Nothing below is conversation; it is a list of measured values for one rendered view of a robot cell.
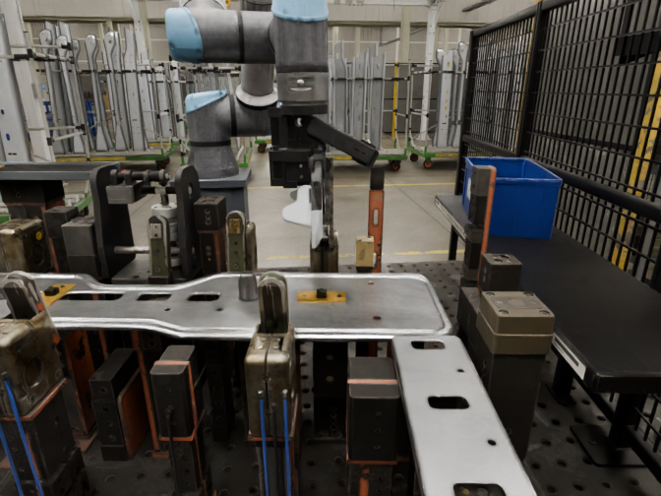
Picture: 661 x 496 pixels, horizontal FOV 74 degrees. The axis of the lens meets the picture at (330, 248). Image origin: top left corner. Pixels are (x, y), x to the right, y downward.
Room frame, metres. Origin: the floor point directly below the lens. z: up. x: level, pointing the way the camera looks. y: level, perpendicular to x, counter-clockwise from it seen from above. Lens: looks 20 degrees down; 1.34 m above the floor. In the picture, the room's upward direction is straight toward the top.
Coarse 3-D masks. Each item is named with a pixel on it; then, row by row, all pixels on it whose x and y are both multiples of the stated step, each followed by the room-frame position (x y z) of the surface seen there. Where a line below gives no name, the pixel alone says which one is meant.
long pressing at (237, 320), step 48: (96, 288) 0.71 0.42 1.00; (144, 288) 0.71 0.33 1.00; (192, 288) 0.71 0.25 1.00; (288, 288) 0.71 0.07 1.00; (336, 288) 0.71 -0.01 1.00; (384, 288) 0.71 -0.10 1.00; (432, 288) 0.72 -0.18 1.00; (192, 336) 0.56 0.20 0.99; (240, 336) 0.56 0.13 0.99; (336, 336) 0.56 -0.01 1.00; (384, 336) 0.56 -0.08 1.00
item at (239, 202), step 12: (240, 168) 1.38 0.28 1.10; (204, 180) 1.19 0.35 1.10; (216, 180) 1.19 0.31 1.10; (228, 180) 1.19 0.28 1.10; (240, 180) 1.20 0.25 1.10; (204, 192) 1.20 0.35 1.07; (216, 192) 1.20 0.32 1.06; (228, 192) 1.20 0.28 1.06; (240, 192) 1.23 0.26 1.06; (228, 204) 1.20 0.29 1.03; (240, 204) 1.23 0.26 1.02
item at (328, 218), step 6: (330, 156) 0.84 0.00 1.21; (330, 162) 0.81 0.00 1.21; (330, 168) 0.83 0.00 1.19; (330, 174) 0.83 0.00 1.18; (330, 180) 0.83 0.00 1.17; (330, 186) 0.82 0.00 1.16; (330, 192) 0.82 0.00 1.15; (330, 198) 0.82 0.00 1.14; (330, 204) 0.82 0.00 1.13; (330, 210) 0.82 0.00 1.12; (324, 216) 0.82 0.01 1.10; (330, 216) 0.81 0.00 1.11; (324, 222) 0.82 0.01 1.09; (330, 222) 0.81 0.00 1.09; (330, 228) 0.81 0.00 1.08; (330, 234) 0.81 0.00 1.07; (330, 240) 0.81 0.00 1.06; (318, 246) 0.81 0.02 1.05; (330, 246) 0.81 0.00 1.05
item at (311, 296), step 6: (300, 294) 0.68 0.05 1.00; (306, 294) 0.68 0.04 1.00; (312, 294) 0.68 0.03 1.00; (318, 294) 0.67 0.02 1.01; (324, 294) 0.67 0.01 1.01; (330, 294) 0.68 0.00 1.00; (336, 294) 0.68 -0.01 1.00; (342, 294) 0.68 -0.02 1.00; (300, 300) 0.66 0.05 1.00; (306, 300) 0.66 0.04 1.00; (312, 300) 0.66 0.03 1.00; (318, 300) 0.66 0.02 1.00; (324, 300) 0.66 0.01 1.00; (330, 300) 0.66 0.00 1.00; (336, 300) 0.66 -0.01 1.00; (342, 300) 0.66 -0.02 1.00
